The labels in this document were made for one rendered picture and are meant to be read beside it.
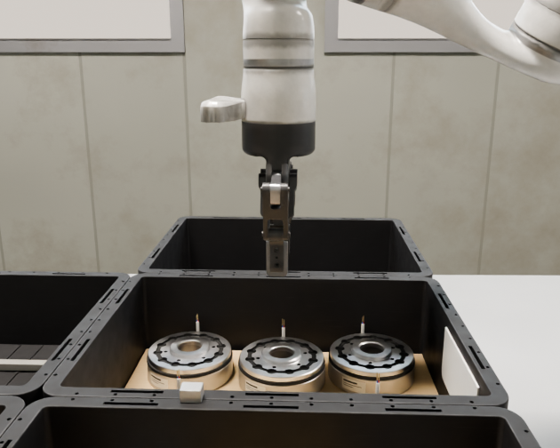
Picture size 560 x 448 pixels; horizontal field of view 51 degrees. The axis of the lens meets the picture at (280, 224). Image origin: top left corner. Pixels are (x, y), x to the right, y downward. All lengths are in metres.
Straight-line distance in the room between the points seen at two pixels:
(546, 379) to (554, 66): 0.57
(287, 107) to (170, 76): 1.81
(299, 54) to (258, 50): 0.04
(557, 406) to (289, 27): 0.70
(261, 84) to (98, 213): 1.99
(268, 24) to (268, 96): 0.06
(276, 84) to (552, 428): 0.64
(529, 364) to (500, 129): 1.49
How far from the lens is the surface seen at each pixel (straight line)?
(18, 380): 0.80
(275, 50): 0.56
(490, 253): 2.58
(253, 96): 0.57
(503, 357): 1.12
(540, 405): 1.00
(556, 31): 0.67
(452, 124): 2.42
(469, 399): 0.53
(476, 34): 0.65
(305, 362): 0.70
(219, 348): 0.74
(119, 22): 2.38
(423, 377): 0.76
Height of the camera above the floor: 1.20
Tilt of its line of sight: 15 degrees down
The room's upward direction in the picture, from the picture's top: straight up
